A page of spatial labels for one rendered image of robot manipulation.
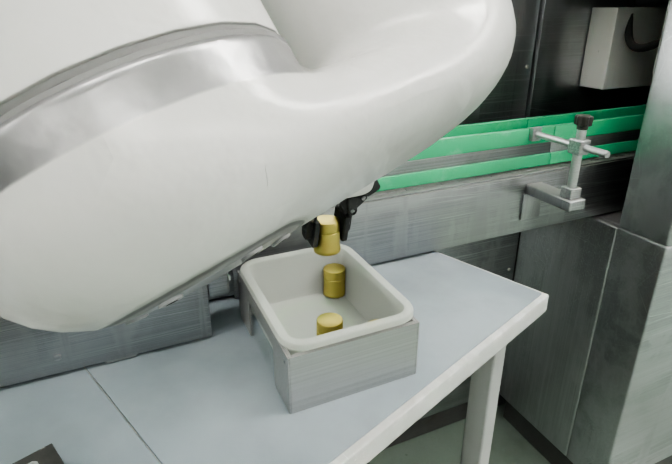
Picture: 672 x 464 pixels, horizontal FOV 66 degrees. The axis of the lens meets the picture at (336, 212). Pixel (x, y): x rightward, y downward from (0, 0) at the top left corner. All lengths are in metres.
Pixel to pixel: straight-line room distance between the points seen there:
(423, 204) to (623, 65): 0.68
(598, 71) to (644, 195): 0.35
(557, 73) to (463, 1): 1.20
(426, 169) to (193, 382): 0.53
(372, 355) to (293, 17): 0.50
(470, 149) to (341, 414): 0.55
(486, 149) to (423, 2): 0.84
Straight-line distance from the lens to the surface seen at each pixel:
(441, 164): 0.95
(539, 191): 1.05
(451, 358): 0.73
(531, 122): 1.17
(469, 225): 1.02
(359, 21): 0.17
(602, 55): 1.39
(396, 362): 0.66
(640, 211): 1.20
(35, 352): 0.74
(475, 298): 0.86
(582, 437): 1.51
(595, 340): 1.36
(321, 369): 0.61
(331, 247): 0.66
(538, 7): 1.31
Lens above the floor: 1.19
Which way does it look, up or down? 22 degrees down
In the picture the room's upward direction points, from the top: straight up
